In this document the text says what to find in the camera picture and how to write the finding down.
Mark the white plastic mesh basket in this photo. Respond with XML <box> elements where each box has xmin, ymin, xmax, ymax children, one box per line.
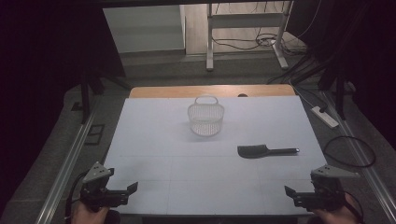
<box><xmin>187</xmin><ymin>95</ymin><xmax>225</xmax><ymax>137</ymax></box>

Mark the person's right hand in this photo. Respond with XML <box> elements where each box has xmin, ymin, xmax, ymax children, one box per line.
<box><xmin>312</xmin><ymin>194</ymin><xmax>362</xmax><ymax>224</ymax></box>

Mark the right hand-held gripper cable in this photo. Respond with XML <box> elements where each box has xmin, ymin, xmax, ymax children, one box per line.
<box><xmin>342</xmin><ymin>189</ymin><xmax>366</xmax><ymax>224</ymax></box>

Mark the black brush with handle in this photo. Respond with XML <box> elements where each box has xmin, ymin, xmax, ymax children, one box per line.
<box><xmin>236</xmin><ymin>144</ymin><xmax>301</xmax><ymax>160</ymax></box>

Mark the white power strip cable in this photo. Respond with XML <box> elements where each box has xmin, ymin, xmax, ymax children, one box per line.
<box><xmin>289</xmin><ymin>78</ymin><xmax>316</xmax><ymax>109</ymax></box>

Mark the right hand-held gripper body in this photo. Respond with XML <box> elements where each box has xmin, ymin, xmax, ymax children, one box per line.
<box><xmin>293</xmin><ymin>164</ymin><xmax>361</xmax><ymax>213</ymax></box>

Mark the white metal stand frame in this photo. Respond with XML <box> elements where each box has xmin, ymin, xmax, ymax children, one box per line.
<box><xmin>205</xmin><ymin>0</ymin><xmax>294</xmax><ymax>72</ymax></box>

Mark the aluminium rail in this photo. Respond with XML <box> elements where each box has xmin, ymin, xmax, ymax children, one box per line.
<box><xmin>35</xmin><ymin>102</ymin><xmax>101</xmax><ymax>224</ymax></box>
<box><xmin>322</xmin><ymin>91</ymin><xmax>396</xmax><ymax>224</ymax></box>

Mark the white table mat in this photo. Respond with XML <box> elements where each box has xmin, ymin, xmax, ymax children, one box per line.
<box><xmin>104</xmin><ymin>95</ymin><xmax>328</xmax><ymax>217</ymax></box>

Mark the person's left hand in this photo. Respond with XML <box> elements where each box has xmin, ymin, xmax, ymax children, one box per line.
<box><xmin>70</xmin><ymin>200</ymin><xmax>110</xmax><ymax>224</ymax></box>

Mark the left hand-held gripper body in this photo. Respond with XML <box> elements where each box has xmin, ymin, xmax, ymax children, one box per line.
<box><xmin>79</xmin><ymin>161</ymin><xmax>130</xmax><ymax>213</ymax></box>

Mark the tangle of black cables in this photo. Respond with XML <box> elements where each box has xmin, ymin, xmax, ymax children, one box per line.
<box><xmin>211</xmin><ymin>27</ymin><xmax>307</xmax><ymax>57</ymax></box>

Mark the black tripod stand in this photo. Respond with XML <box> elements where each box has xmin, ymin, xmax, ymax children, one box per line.
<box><xmin>78</xmin><ymin>69</ymin><xmax>132</xmax><ymax>125</ymax></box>
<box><xmin>292</xmin><ymin>55</ymin><xmax>349</xmax><ymax>121</ymax></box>

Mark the wooden table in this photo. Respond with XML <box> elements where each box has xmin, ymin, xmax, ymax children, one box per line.
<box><xmin>129</xmin><ymin>83</ymin><xmax>296</xmax><ymax>99</ymax></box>

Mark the black looped floor cable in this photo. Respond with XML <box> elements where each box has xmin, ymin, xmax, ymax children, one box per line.
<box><xmin>322</xmin><ymin>135</ymin><xmax>376</xmax><ymax>169</ymax></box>

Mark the white power strip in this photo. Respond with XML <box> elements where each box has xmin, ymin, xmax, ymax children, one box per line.
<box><xmin>310</xmin><ymin>105</ymin><xmax>340</xmax><ymax>129</ymax></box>

